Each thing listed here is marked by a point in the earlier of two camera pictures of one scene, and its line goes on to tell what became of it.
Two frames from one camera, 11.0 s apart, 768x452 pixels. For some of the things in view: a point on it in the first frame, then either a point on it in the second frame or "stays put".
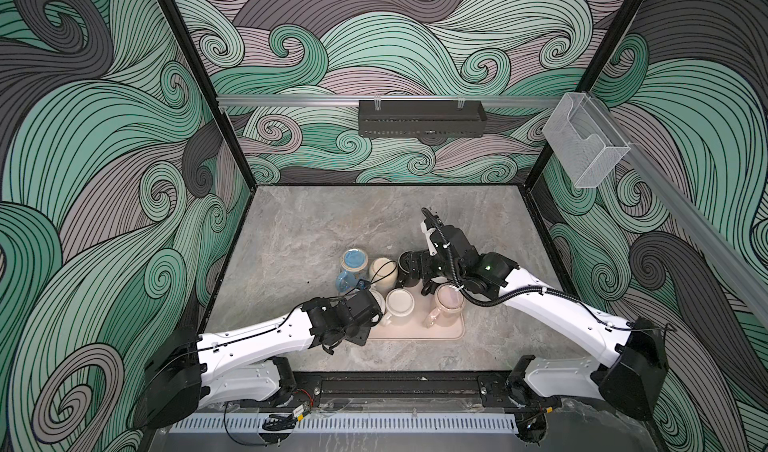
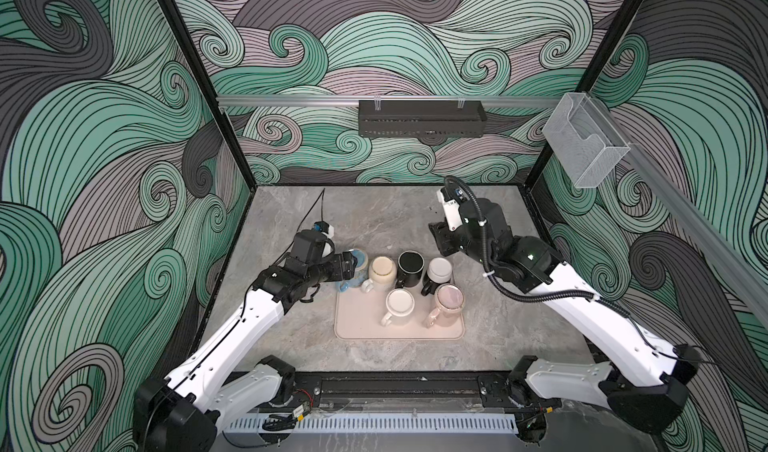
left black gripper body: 358,336 to 332,270
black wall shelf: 421,118 stays put
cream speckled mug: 383,274 stays put
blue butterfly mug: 354,264 stays put
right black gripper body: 436,265 to 462,237
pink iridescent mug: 449,301 stays put
